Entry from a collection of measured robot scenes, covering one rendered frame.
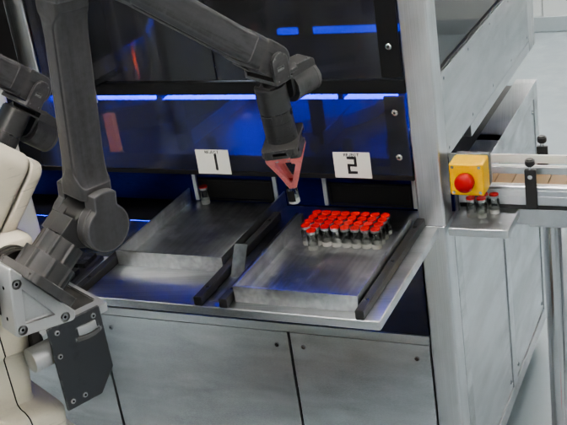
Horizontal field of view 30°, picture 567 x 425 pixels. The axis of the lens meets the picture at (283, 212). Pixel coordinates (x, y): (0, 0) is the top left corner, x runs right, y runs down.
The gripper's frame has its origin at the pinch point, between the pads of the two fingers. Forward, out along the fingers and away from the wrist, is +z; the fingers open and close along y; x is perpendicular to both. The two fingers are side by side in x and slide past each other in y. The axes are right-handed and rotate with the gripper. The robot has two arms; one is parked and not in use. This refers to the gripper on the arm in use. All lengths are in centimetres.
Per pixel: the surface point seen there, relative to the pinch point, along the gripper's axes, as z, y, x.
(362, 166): 16.2, 32.3, -7.8
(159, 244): 27, 27, 40
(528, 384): 127, 86, -36
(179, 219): 28, 40, 39
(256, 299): 23.9, -2.2, 12.1
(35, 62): -10, 56, 68
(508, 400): 110, 60, -30
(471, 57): 7, 59, -33
